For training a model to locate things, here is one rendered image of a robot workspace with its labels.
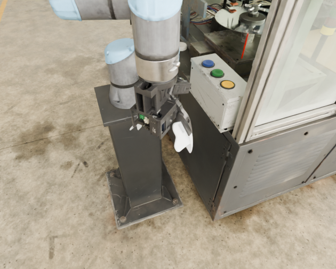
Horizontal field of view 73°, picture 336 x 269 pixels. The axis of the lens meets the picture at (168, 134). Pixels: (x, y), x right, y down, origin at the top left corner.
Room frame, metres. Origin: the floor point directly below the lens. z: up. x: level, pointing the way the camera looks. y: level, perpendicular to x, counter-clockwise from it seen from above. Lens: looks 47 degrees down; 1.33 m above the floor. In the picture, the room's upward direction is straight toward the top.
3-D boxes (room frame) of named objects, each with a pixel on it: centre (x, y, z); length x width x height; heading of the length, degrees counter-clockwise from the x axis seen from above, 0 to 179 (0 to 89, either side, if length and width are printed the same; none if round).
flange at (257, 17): (1.08, -0.38, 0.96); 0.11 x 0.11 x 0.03
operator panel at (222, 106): (0.71, -0.19, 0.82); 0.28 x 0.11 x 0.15; 20
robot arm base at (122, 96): (0.77, 0.17, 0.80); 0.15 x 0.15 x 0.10
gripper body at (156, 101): (0.36, 0.02, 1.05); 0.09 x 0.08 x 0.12; 150
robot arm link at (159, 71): (0.36, 0.02, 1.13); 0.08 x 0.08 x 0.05
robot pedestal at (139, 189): (0.77, 0.17, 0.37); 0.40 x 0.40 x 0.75; 20
